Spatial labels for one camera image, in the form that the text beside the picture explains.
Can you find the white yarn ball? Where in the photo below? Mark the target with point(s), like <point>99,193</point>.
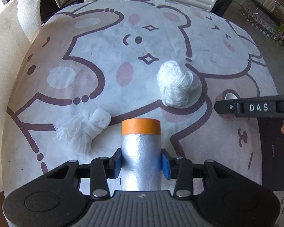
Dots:
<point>177,82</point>

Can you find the pack of clear bottles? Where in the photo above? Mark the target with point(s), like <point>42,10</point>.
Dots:
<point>260,16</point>

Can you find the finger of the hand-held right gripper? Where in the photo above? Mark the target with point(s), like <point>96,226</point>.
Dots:
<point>227,106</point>

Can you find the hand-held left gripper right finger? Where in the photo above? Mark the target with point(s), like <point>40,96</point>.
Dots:
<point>165,164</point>

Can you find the white knotted mesh bag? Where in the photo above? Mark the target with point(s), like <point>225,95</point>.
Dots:
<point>85,127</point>

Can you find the plastic film roll orange cap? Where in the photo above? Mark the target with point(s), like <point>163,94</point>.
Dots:
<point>140,151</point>

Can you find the cartoon bear printed cloth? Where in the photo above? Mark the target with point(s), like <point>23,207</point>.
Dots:
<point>85,52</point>

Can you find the white paper towel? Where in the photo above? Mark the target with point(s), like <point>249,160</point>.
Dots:
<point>28,11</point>

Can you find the brown tape roll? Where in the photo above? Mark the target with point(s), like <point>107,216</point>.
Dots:
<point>222,97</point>

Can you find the white foam board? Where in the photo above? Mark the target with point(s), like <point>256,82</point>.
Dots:
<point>4,52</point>

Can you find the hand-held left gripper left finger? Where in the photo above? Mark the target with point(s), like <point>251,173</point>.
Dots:
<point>118,164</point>

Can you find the black box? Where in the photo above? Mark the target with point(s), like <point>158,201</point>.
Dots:
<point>272,160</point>

